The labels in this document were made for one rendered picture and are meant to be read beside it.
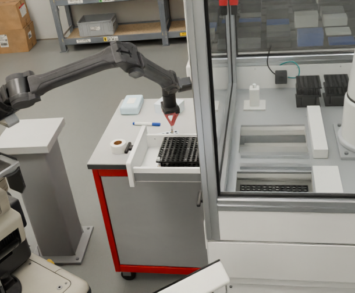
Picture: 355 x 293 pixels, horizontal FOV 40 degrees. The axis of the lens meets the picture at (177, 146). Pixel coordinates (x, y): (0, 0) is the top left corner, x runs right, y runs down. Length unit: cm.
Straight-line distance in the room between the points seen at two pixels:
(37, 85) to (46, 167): 88
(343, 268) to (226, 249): 33
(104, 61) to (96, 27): 413
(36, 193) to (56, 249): 39
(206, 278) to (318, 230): 48
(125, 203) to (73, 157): 151
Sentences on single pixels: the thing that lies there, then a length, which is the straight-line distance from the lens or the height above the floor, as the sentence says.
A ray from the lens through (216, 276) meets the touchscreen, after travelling 98.
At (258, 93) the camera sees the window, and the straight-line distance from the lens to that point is 115.
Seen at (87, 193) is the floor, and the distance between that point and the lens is 330.
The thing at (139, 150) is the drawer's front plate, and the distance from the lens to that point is 191.
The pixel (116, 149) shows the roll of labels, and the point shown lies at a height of 79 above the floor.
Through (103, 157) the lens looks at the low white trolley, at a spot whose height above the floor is 76.
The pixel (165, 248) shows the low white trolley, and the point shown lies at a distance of 240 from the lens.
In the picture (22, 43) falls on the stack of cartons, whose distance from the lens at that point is 610.
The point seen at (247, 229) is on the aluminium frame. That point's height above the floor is 99.
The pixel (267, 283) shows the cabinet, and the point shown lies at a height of 77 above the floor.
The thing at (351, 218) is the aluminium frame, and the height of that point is 103.
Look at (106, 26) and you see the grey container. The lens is 571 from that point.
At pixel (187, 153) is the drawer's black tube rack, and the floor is 90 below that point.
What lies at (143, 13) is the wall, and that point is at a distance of 603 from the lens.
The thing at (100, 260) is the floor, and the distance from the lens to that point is 279.
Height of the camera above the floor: 190
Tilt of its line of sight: 32 degrees down
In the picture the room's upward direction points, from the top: 7 degrees counter-clockwise
